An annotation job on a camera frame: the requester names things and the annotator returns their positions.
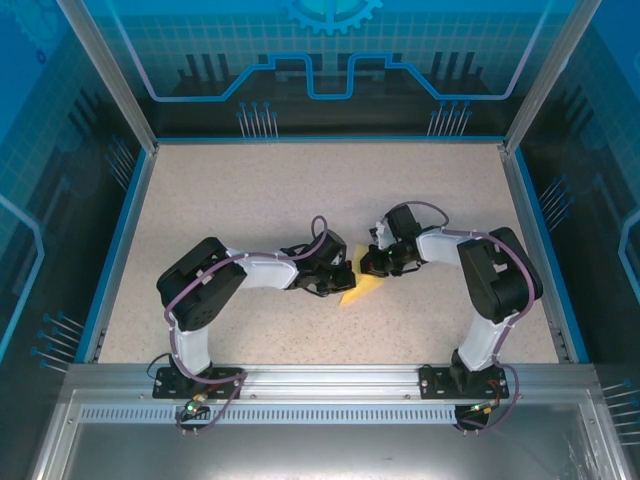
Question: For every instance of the aluminium frame post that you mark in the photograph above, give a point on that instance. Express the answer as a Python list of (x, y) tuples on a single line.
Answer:
[(547, 75), (107, 75)]

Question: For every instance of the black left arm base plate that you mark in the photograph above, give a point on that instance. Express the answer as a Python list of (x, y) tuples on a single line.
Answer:
[(222, 394)]

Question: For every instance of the blue printed enclosure panel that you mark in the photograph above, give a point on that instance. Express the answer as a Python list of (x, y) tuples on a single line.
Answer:
[(40, 150), (600, 175)]

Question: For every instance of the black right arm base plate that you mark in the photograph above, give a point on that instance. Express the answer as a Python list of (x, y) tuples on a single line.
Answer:
[(430, 382)]

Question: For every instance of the blue gear print panel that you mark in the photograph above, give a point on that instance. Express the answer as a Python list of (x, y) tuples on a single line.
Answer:
[(325, 30)]

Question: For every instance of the yellow cloth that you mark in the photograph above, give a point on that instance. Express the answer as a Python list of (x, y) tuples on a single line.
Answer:
[(362, 292)]

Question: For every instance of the aluminium side rail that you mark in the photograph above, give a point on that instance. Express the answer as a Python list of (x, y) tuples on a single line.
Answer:
[(519, 200)]

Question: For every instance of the blue table edge strip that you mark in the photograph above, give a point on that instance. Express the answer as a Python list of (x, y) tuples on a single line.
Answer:
[(325, 138), (117, 250), (533, 200)]

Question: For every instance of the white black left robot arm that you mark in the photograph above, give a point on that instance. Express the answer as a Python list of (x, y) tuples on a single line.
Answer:
[(270, 272)]

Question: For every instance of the steel sheet tray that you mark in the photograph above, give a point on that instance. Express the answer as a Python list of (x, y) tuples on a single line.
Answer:
[(325, 455)]

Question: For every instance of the aluminium mounting rail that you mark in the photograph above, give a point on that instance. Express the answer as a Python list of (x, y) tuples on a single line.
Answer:
[(330, 382)]

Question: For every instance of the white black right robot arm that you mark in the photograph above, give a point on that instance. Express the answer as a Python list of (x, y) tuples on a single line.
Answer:
[(477, 345)]

